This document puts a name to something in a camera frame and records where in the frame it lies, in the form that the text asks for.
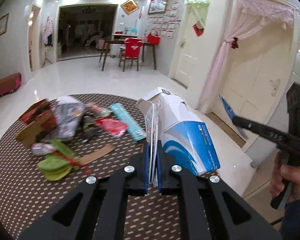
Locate red upholstered bench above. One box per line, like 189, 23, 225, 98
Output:
0, 73, 21, 97

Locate red diamond wall decoration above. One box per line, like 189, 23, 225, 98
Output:
120, 0, 139, 15

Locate brown cardboard box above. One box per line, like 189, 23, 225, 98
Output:
15, 99, 57, 148

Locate silver printed snack bag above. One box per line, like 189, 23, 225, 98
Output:
42, 96, 85, 142

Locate green door valance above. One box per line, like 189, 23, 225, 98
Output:
185, 0, 210, 11

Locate cream panel door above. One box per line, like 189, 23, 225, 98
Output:
217, 0, 299, 122

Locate red covered dining chair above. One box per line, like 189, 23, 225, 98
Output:
119, 38, 143, 72

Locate person's right hand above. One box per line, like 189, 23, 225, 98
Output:
270, 151, 300, 204

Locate teal long box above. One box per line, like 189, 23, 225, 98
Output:
109, 103, 146, 141

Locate dark wooden dining table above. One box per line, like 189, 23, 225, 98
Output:
99, 40, 157, 71

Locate brown polka dot tablecloth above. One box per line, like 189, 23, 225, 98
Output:
0, 93, 221, 240

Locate red handbag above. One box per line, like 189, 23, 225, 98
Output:
147, 29, 161, 45

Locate coat rack with clothes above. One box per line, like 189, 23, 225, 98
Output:
42, 16, 54, 67

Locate small framed wall picture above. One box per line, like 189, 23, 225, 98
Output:
0, 14, 9, 36

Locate blue white cardboard box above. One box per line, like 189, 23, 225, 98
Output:
136, 87, 221, 185

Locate brown cardboard strip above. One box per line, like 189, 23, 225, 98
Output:
79, 144, 116, 166

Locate framed landscape picture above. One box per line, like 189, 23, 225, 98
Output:
148, 0, 168, 15

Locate red snack wrapper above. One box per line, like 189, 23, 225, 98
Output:
96, 117, 128, 138

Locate green cloth pieces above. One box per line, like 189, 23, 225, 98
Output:
37, 139, 82, 181

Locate white far door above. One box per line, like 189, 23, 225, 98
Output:
174, 8, 209, 88

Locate red hanging door ornament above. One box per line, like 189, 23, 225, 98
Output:
192, 21, 205, 37

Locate pink door curtain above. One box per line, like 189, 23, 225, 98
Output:
198, 0, 296, 114

